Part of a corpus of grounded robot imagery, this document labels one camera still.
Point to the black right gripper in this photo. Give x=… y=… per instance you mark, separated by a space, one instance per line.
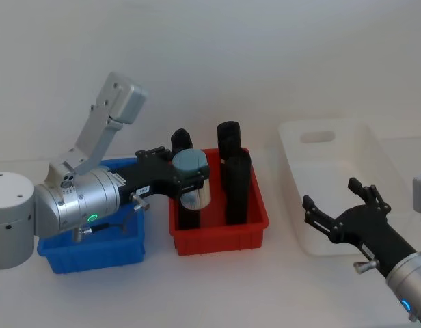
x=364 y=229

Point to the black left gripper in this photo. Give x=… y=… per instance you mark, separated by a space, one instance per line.
x=152 y=179

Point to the silver can with grey lid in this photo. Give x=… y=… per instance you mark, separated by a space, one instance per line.
x=190 y=160

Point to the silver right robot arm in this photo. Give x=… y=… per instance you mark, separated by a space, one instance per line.
x=410 y=280

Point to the black cylinder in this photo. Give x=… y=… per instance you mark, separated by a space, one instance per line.
x=189 y=218
x=237 y=191
x=180 y=140
x=228 y=136

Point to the white plastic bin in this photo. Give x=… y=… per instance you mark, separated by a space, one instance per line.
x=320 y=171

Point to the red plastic bin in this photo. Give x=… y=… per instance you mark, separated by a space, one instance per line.
x=217 y=239

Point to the blue plastic bin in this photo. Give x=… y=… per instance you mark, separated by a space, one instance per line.
x=94 y=249

